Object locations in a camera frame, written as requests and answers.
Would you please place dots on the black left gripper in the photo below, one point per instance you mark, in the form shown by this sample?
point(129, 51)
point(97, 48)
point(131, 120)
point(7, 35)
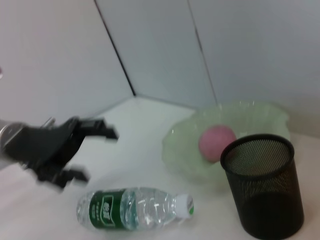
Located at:
point(47, 150)

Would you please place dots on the green label water bottle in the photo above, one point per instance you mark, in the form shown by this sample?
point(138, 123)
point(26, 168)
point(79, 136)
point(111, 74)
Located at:
point(105, 207)

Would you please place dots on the pink peach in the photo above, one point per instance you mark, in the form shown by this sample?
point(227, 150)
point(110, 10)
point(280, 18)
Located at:
point(215, 142)

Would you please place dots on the green glass fruit plate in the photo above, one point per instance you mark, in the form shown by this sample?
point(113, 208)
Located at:
point(185, 140)

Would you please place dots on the black mesh pen holder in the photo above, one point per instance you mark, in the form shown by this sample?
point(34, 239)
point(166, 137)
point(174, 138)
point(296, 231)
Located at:
point(265, 200)

